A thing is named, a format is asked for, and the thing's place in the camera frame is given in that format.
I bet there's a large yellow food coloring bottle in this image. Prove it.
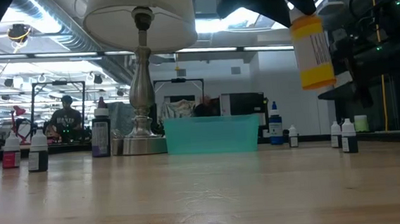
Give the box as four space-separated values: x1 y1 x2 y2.
287 6 337 92

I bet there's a small pink food coloring bottle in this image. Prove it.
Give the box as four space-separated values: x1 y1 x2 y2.
0 130 23 170

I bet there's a large blue food coloring bottle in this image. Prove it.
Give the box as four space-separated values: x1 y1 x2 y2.
267 101 285 146

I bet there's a round black ceiling fixture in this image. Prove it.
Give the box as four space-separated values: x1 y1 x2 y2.
6 22 34 45

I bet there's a grey ceiling box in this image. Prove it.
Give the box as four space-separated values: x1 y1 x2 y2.
194 0 220 16

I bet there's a long ceiling light bar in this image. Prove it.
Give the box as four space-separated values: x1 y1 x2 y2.
0 46 133 66
176 40 294 58

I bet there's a red desk lamp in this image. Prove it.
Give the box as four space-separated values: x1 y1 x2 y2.
11 104 29 140

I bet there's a black cabinet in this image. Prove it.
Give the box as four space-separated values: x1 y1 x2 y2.
219 90 269 127

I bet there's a person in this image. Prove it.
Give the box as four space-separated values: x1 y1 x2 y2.
45 94 85 143

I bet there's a white cloth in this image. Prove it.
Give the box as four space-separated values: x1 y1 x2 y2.
159 97 198 121

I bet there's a pale green cup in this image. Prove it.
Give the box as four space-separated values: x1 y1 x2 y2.
354 114 370 134

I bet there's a translucent green plastic bin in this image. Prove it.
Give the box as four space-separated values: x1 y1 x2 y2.
163 112 262 159

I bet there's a table lamp with white shade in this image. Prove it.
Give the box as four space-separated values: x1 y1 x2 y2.
82 0 206 159

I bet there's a grey cloth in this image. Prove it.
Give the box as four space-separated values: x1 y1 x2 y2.
107 100 137 137

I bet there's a clear pinkish plastic object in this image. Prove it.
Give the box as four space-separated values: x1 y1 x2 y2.
111 127 125 142

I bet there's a silver ventilation duct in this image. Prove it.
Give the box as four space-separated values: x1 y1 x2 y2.
11 0 135 92

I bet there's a black metal rig frame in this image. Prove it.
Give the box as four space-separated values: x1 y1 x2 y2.
28 78 89 139
153 76 206 107

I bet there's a yellow hanging cable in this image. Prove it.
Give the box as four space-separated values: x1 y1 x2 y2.
370 0 390 132

